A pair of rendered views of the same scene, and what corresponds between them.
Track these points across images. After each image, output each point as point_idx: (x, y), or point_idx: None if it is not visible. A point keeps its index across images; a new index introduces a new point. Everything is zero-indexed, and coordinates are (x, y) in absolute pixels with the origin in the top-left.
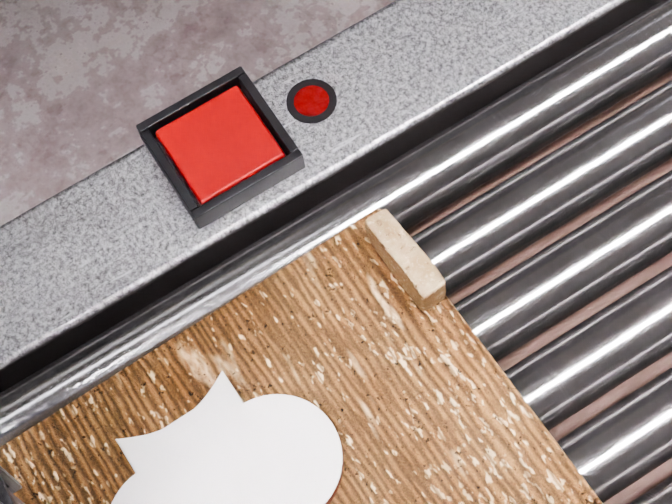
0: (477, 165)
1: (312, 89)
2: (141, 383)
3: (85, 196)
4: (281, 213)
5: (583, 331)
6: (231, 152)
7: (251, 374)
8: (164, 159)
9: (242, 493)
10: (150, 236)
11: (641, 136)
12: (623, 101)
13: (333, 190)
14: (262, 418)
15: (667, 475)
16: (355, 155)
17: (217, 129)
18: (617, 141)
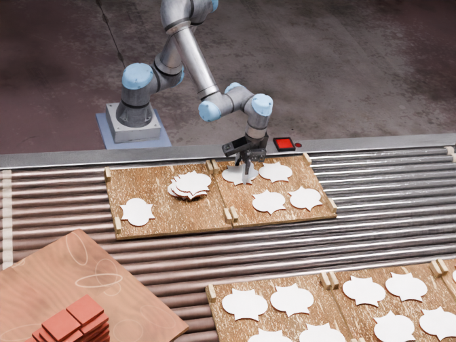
0: (319, 159)
1: (298, 144)
2: (267, 160)
3: None
4: (289, 155)
5: (327, 178)
6: (286, 144)
7: (281, 164)
8: (276, 142)
9: (277, 172)
10: (271, 150)
11: (343, 163)
12: None
13: None
14: (282, 167)
15: None
16: (302, 152)
17: (284, 142)
18: (339, 162)
